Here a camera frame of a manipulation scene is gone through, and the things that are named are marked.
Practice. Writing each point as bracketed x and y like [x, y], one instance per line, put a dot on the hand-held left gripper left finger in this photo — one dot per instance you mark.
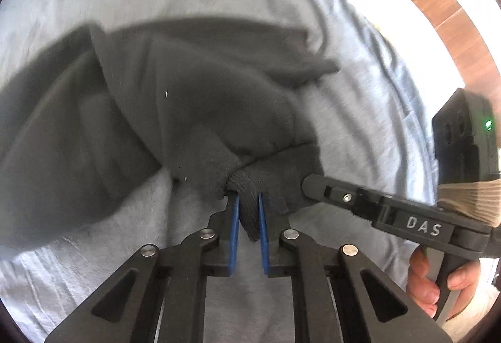
[233, 233]

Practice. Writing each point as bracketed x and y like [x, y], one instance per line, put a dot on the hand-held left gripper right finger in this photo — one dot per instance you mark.
[263, 237]

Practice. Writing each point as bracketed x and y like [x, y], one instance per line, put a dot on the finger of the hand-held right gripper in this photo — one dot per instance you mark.
[336, 194]

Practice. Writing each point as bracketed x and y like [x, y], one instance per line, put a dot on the dark grey pants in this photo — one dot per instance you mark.
[176, 92]

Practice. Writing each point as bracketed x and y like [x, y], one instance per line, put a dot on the pale pillow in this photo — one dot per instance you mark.
[407, 26]

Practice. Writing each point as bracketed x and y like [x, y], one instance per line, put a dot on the person's right hand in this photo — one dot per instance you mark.
[420, 280]

